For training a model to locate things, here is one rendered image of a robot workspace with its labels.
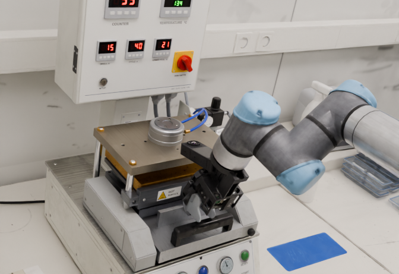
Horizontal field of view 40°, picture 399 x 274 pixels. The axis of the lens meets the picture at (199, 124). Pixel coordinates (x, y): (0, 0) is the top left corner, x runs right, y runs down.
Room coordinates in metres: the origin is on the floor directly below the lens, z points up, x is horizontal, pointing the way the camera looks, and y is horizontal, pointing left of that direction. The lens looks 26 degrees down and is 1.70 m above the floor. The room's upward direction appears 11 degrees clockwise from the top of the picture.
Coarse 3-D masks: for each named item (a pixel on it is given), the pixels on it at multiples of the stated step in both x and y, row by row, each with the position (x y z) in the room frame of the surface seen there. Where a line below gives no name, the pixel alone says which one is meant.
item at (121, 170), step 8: (104, 160) 1.11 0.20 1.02; (112, 160) 1.08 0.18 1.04; (112, 168) 1.08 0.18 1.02; (120, 168) 1.05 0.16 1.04; (168, 168) 1.06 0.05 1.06; (176, 168) 1.07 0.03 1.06; (184, 168) 1.08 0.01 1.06; (192, 168) 1.08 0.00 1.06; (200, 168) 1.09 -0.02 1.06; (120, 176) 1.05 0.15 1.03; (136, 176) 1.01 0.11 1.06; (144, 176) 1.01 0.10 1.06; (152, 176) 1.02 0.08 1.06; (160, 176) 1.03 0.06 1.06; (168, 176) 1.03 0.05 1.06; (176, 176) 1.04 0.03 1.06; (184, 176) 1.05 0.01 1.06; (136, 184) 0.99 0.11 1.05; (144, 184) 0.98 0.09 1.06; (152, 184) 1.00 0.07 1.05; (136, 192) 0.99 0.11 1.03
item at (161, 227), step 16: (176, 208) 0.99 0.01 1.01; (160, 224) 0.96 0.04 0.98; (176, 224) 0.99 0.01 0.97; (240, 224) 1.03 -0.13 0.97; (160, 240) 0.92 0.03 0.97; (192, 240) 0.94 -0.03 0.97; (208, 240) 0.96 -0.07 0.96; (224, 240) 0.99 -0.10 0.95; (160, 256) 0.89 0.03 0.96; (176, 256) 0.91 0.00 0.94
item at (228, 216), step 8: (216, 216) 0.99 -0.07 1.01; (224, 216) 0.99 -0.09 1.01; (232, 216) 1.00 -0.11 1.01; (192, 224) 0.94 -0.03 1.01; (200, 224) 0.95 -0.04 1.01; (208, 224) 0.96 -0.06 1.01; (216, 224) 0.97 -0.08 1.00; (224, 224) 0.99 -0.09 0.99; (232, 224) 1.00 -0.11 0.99; (176, 232) 0.91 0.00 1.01; (184, 232) 0.92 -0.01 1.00; (192, 232) 0.93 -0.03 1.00; (200, 232) 0.95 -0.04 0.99; (176, 240) 0.91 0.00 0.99
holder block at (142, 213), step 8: (112, 176) 1.09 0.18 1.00; (112, 184) 1.07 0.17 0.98; (120, 184) 1.06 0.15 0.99; (120, 192) 1.04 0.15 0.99; (176, 200) 1.04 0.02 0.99; (136, 208) 0.99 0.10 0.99; (144, 208) 0.99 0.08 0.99; (152, 208) 1.00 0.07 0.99; (160, 208) 1.01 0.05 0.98; (144, 216) 0.99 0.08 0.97
